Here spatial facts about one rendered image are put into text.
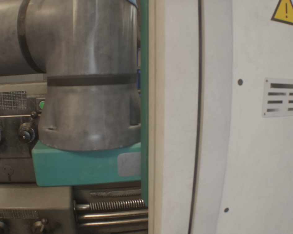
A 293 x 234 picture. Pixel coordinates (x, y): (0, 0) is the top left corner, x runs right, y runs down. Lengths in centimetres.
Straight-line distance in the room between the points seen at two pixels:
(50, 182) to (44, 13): 24
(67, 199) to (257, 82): 99
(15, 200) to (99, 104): 94
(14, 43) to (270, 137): 39
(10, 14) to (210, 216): 41
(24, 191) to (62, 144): 90
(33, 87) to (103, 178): 84
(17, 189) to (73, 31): 100
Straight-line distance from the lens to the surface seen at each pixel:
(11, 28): 38
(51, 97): 35
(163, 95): 22
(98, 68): 31
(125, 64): 33
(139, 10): 111
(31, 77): 445
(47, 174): 34
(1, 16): 41
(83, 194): 126
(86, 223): 126
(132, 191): 124
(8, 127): 115
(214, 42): 24
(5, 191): 124
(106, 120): 31
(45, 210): 113
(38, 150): 34
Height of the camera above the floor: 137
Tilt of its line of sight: 11 degrees down
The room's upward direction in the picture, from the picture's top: straight up
